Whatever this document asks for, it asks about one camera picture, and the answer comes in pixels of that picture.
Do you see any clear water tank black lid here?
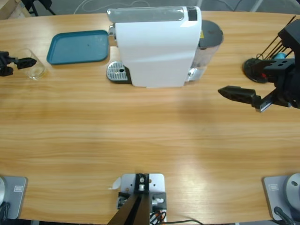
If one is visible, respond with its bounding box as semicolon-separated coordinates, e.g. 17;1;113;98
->
187;20;225;83

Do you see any white floor cable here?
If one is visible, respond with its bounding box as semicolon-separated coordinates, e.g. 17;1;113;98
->
74;0;150;13

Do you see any black arm base cable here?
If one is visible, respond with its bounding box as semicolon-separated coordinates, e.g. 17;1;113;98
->
0;202;11;221
273;206;296;225

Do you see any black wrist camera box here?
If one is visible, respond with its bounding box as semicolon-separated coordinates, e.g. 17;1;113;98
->
277;20;300;60

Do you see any white camera stand block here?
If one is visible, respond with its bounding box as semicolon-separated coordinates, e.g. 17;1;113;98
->
120;172;167;223

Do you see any orange and black cable bundle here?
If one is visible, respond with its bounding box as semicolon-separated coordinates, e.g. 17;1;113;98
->
150;210;167;223

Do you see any robot arm grey base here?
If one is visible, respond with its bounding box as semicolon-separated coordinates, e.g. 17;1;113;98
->
0;175;28;221
262;172;300;222

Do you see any white tape tab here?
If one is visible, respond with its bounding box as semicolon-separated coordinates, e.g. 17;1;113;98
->
107;177;122;191

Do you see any black capsule holder with rods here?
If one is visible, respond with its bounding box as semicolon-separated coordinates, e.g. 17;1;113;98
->
242;15;297;84

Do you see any clear drinking glass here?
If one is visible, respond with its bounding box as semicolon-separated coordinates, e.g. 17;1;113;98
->
10;48;47;81

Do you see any teal plastic tray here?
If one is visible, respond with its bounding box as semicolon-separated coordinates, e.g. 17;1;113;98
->
46;30;111;66

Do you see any black cable at stand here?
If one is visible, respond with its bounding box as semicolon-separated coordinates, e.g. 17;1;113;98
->
166;219;203;225

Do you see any white capsule coffee machine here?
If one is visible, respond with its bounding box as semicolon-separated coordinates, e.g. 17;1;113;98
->
106;6;203;90

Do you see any black camera stand post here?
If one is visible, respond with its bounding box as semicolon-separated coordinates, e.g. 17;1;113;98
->
109;173;150;225

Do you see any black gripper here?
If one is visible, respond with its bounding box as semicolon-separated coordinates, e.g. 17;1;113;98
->
0;51;38;77
217;58;300;114

